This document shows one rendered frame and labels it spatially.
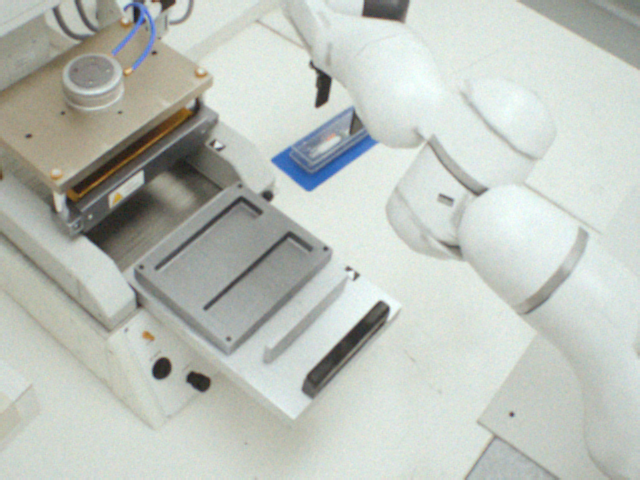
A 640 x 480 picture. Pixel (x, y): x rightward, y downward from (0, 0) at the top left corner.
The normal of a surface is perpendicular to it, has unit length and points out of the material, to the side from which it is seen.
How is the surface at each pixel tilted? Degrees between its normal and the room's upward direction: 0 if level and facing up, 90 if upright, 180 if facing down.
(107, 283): 41
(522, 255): 54
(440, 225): 64
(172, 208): 0
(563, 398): 45
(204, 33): 0
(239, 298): 0
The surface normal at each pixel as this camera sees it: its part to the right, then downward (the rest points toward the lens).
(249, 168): 0.59, -0.08
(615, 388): -0.46, 0.34
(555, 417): -0.34, 0.00
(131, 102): 0.11, -0.59
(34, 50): 0.77, 0.56
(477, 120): -0.59, -0.09
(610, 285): 0.26, -0.24
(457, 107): -0.74, -0.15
